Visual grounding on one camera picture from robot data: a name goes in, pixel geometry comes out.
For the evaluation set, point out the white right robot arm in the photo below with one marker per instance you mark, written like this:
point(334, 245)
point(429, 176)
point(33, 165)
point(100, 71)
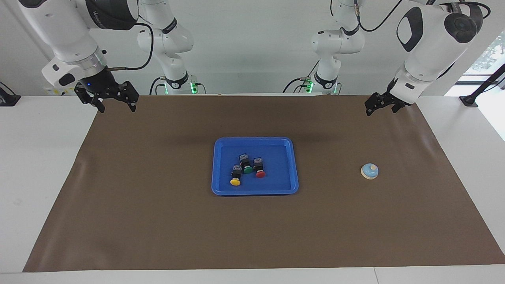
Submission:
point(67, 35)

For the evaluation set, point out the red mushroom push button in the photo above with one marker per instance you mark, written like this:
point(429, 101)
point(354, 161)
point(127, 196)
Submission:
point(259, 169)

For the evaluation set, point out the white wall socket box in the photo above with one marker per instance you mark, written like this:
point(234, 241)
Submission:
point(53, 91)

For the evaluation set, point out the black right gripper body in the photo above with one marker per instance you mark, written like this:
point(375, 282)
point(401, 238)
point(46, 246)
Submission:
point(102, 87)

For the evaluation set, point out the black angled stand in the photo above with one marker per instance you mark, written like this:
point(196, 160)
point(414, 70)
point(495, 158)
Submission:
point(469, 99)

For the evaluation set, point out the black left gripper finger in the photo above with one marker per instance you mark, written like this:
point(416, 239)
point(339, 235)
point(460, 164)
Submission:
point(395, 108)
point(369, 110)

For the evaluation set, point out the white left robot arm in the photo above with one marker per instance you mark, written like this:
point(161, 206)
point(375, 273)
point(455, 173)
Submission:
point(430, 39)

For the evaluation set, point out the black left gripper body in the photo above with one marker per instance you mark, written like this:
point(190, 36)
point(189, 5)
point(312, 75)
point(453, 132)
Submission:
point(382, 100)

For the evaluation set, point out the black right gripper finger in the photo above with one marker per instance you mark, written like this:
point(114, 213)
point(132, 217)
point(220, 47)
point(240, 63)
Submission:
point(100, 105)
point(132, 105)

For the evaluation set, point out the yellow mushroom push button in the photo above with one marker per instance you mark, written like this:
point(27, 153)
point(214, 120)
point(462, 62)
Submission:
point(235, 176)

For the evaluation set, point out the blue plastic tray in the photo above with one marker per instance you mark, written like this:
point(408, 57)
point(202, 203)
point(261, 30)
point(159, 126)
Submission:
point(280, 173)

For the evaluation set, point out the blue service bell cream base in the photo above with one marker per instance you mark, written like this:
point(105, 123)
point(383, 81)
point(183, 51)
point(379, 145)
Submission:
point(370, 170)

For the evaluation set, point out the green mushroom push button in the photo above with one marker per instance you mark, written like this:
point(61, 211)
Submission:
point(246, 165)

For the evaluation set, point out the brown table mat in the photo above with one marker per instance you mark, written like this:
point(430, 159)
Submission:
point(158, 228)

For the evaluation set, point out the black table clamp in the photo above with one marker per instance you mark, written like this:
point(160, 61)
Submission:
point(8, 100)

